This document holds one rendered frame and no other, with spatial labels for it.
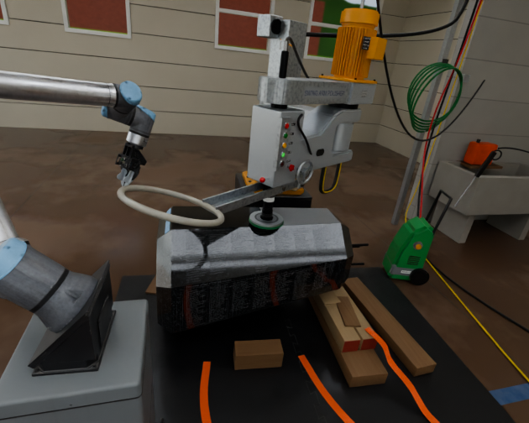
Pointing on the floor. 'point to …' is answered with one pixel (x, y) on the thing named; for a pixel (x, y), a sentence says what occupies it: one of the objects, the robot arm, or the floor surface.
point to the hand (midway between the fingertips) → (125, 185)
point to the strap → (320, 386)
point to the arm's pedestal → (136, 360)
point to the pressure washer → (412, 248)
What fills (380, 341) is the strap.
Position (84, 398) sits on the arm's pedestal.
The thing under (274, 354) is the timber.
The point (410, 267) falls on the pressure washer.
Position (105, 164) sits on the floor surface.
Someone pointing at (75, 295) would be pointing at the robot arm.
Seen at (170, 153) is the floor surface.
